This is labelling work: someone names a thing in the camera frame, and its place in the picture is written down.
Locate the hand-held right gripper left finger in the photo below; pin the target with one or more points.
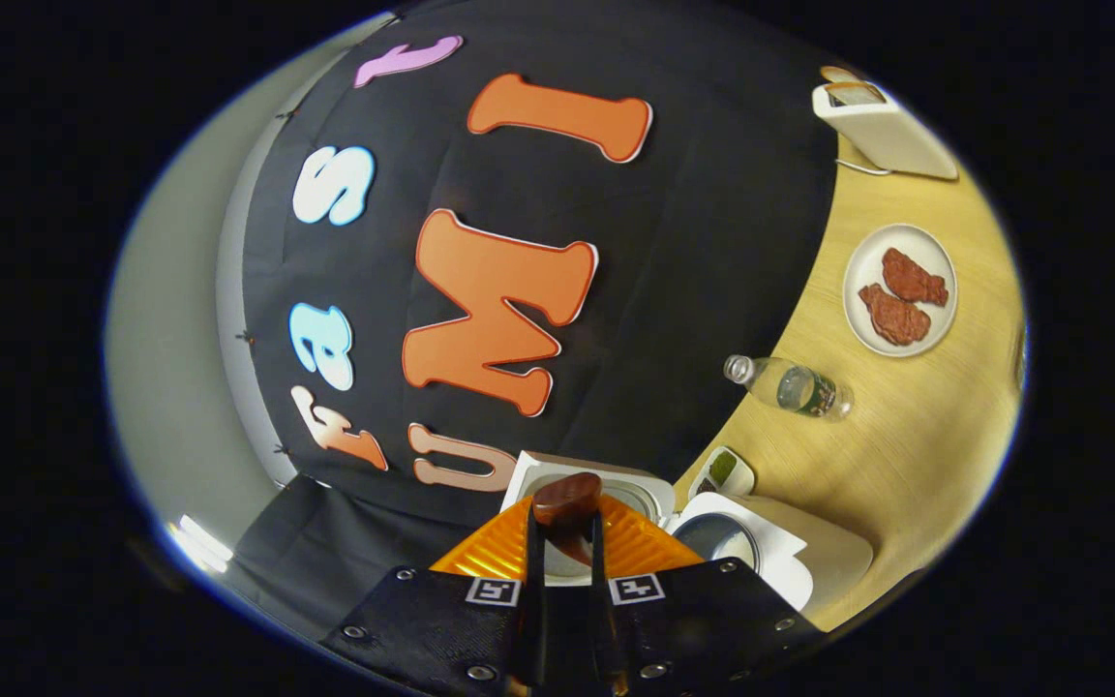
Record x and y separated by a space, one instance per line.
533 620

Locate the black backdrop cloth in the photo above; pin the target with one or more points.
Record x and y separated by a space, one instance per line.
712 290

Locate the white round plate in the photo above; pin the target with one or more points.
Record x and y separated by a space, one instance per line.
906 240

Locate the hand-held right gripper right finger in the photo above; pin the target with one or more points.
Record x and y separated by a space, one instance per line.
601 629

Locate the clear plastic water bottle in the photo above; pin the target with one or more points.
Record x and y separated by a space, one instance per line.
799 390

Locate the ceiling light panel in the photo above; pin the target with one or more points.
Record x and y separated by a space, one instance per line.
201 547

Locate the small white dish with greens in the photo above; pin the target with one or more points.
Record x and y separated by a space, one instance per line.
737 476

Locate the white toaster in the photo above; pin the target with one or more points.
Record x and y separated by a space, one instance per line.
891 136

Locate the beige rice container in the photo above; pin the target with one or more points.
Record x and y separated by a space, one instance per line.
838 557

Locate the white rice cooker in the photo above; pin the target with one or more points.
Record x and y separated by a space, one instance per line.
790 571

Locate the dark wooden spoon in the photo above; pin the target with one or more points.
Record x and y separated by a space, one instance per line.
567 499

